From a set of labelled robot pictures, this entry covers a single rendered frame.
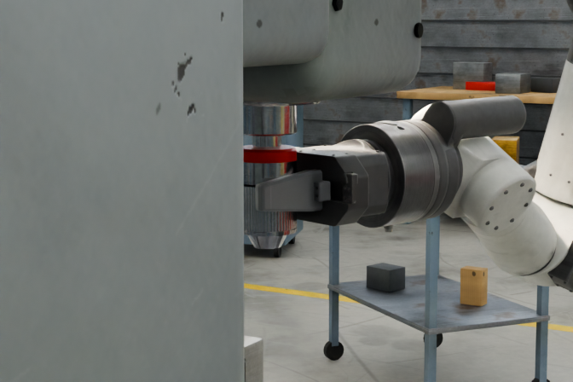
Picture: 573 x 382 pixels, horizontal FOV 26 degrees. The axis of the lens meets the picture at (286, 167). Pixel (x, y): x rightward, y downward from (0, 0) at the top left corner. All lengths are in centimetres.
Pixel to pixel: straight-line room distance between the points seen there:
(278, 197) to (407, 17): 17
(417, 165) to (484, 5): 789
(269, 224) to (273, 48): 24
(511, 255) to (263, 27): 58
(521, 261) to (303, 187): 37
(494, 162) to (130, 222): 66
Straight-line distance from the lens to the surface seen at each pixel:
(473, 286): 464
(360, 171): 96
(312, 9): 79
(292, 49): 78
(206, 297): 51
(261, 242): 97
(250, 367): 124
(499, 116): 110
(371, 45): 91
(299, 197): 96
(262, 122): 95
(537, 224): 125
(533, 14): 877
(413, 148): 103
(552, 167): 135
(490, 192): 108
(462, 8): 897
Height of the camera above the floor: 137
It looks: 7 degrees down
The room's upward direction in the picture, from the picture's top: straight up
